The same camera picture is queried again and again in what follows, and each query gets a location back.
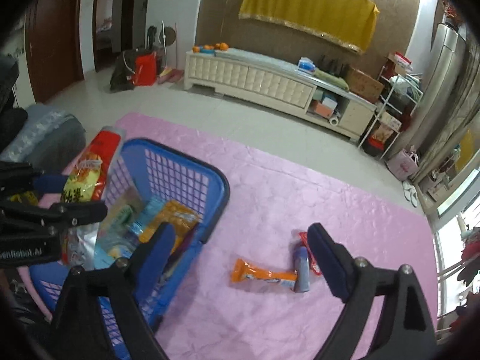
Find pink quilted table cover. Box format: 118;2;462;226
114;114;438;359

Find black bag on floor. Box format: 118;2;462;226
110;49;140;93

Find cardboard box on cabinet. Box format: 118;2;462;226
344;67;384;104

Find green soda cracker pack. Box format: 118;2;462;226
98;186;145;236

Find patterned curtain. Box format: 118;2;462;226
411;37;479;183

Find clothes drying rack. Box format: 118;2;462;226
438;211;479;336

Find cream TV cabinet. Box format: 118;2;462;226
184;48;375;142

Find blue plastic basket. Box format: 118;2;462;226
29;138;230;359

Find yellow cloth on TV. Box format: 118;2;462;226
238;0;380;55

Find red bag on floor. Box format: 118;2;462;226
133;52;157;86

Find clear bag of pastries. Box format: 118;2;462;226
94;230;138;270

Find red flower vase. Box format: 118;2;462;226
442;0;461;28

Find dark wooden door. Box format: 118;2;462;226
25;0;84;103

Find red spicy snack packet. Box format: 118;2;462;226
298;232;322;276

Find orange chocolate bar wrapper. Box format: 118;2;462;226
230;258;297;289

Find light blue egg-yolk pastry bag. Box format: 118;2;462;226
129;196;166;237

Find orange snack bag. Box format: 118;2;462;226
138;200;199;254

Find white metal shelf rack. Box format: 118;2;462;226
358;52;424;160

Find white slippers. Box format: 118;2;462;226
402;180;418;208

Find oranges on cabinet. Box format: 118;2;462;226
192;42;230;55

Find blue tissue pack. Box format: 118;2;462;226
297;57;317;75

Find blue doublemint gum pack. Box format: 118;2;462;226
294;245;310;293

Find pink shopping bag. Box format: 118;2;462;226
385;150;419;181

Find red chicken feet pouch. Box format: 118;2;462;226
60;126;125;271

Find silver standing air conditioner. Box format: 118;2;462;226
385;23;466;158

